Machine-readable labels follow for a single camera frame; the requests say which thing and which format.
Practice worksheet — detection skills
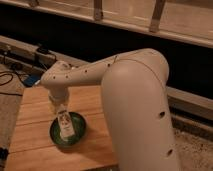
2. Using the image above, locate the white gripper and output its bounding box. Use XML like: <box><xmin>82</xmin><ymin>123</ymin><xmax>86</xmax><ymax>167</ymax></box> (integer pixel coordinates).
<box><xmin>48</xmin><ymin>90</ymin><xmax>69</xmax><ymax>114</ymax></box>

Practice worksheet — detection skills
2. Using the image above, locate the white plastic bottle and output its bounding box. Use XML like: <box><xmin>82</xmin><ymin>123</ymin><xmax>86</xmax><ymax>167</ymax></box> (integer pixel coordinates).
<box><xmin>57</xmin><ymin>104</ymin><xmax>75</xmax><ymax>141</ymax></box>

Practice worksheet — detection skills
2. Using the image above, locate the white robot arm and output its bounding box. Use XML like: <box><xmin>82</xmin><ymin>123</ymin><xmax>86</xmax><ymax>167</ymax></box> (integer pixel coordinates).
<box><xmin>41</xmin><ymin>48</ymin><xmax>181</xmax><ymax>171</ymax></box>

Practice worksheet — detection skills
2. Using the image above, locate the green ceramic bowl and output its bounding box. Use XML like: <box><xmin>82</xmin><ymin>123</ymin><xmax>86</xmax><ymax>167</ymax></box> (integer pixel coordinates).
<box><xmin>49</xmin><ymin>112</ymin><xmax>86</xmax><ymax>148</ymax></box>

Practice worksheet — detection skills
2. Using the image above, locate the blue object on floor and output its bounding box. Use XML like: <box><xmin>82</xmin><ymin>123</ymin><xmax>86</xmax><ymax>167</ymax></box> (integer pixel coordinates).
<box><xmin>23</xmin><ymin>75</ymin><xmax>40</xmax><ymax>87</ymax></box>

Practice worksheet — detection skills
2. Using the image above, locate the black power adapter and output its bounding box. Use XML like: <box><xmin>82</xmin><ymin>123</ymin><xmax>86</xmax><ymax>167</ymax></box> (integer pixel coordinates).
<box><xmin>36</xmin><ymin>46</ymin><xmax>50</xmax><ymax>55</ymax></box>

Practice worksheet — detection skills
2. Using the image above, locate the wooden table board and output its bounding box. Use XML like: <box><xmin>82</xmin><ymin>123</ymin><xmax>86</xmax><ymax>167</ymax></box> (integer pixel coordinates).
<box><xmin>5</xmin><ymin>86</ymin><xmax>117</xmax><ymax>171</ymax></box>

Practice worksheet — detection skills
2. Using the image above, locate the black cable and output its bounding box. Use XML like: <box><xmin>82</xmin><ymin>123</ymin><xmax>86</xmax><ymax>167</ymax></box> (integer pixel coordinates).
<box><xmin>0</xmin><ymin>49</ymin><xmax>58</xmax><ymax>98</ymax></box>

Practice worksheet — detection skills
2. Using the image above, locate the white window frame rail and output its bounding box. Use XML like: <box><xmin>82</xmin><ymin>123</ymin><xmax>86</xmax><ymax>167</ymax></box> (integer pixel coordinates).
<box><xmin>0</xmin><ymin>0</ymin><xmax>213</xmax><ymax>49</ymax></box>

